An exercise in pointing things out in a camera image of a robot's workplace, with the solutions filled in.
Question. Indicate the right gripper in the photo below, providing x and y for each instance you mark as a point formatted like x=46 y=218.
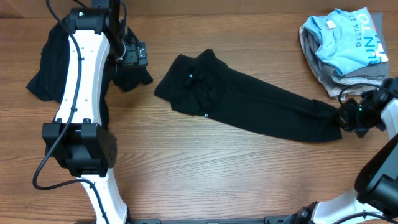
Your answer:
x=348 y=104

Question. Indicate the light blue folded t-shirt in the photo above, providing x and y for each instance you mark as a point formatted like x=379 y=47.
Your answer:
x=347 y=41

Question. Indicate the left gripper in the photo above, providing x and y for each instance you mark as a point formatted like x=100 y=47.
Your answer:
x=133 y=58

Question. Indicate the black t-shirt with logo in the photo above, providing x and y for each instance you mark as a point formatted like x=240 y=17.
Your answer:
x=206 y=86

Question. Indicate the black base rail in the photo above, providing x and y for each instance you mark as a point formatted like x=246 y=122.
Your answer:
x=267 y=220

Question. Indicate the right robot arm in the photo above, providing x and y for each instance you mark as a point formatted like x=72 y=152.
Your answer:
x=375 y=190

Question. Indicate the white mesh folded shirt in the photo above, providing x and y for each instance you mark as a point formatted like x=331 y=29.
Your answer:
x=342 y=88

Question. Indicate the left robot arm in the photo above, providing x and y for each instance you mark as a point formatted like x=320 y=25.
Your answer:
x=88 y=151

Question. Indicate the black shirt on pile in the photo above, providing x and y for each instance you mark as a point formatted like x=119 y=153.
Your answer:
x=53 y=71

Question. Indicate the dark grey folded shirt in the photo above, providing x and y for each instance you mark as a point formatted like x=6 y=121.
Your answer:
x=344 y=48

